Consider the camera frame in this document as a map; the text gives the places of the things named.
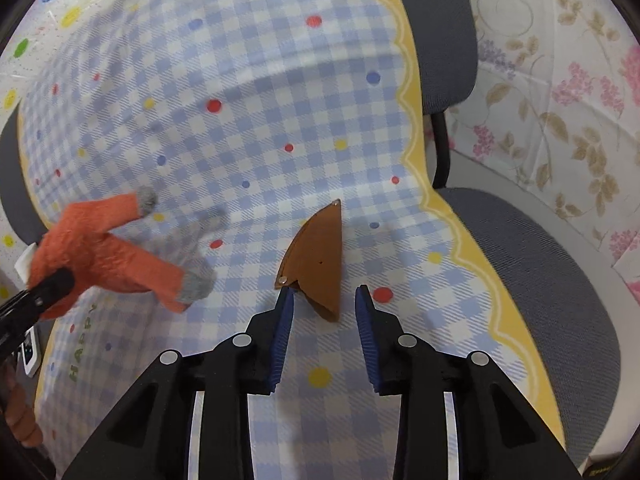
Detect orange knitted glove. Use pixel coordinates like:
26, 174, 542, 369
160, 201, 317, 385
27, 186, 213, 320

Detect brown leather pouch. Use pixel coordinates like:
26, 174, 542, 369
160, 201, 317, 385
274, 200, 343, 323

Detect person's left hand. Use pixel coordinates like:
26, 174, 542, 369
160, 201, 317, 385
1, 364, 43, 448

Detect white remote device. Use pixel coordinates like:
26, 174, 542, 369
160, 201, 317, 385
20, 326, 42, 378

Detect grey office chair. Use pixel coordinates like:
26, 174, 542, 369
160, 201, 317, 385
0, 0, 623, 468

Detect blue checkered dotted blanket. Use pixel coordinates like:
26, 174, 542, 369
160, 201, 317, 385
6, 0, 563, 479

